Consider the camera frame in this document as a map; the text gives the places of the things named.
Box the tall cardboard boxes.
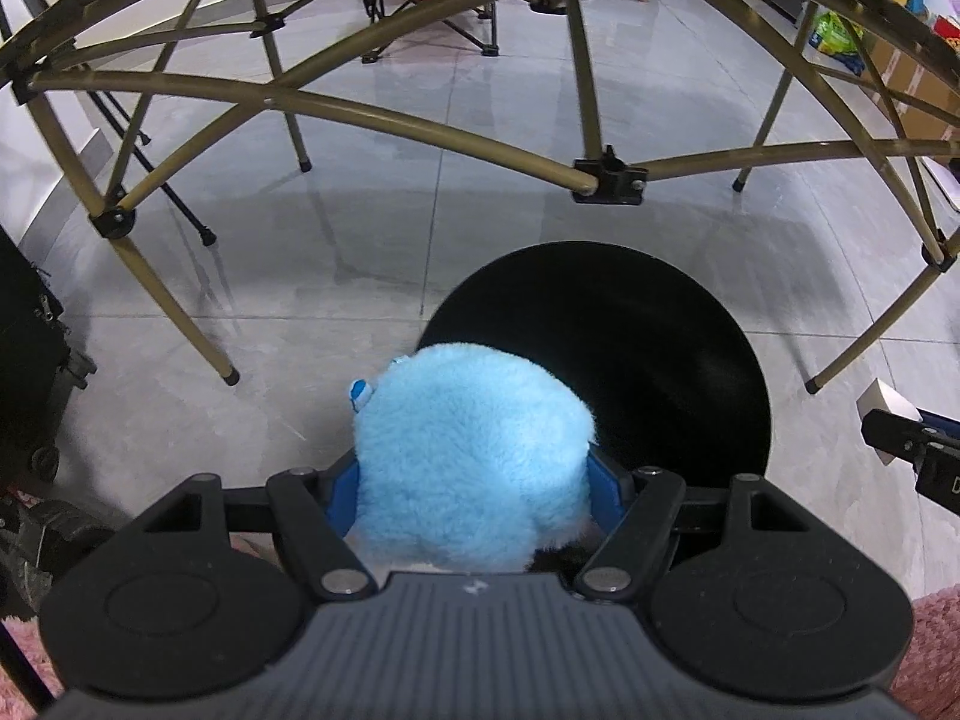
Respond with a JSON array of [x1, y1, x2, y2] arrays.
[[862, 37, 960, 143]]

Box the black round bin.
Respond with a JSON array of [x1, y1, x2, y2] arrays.
[[420, 241, 773, 492]]

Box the green plastic bag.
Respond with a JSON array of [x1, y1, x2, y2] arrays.
[[808, 7, 867, 57]]

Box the blue white carton box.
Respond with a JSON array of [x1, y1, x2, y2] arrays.
[[855, 379, 923, 466]]

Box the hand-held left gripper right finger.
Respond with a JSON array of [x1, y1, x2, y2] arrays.
[[574, 446, 815, 601]]

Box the black tripod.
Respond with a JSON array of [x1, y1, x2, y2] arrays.
[[0, 0, 218, 247]]

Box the tan slatted folding table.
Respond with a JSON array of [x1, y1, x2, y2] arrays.
[[0, 0, 960, 395]]

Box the black suitcase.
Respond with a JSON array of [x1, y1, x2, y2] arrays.
[[0, 229, 98, 481]]

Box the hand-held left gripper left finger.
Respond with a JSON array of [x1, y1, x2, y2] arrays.
[[146, 450, 376, 602]]

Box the light blue plush toy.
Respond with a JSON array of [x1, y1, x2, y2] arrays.
[[346, 343, 599, 575]]

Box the white flat board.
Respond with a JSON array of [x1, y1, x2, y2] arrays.
[[930, 157, 960, 212]]

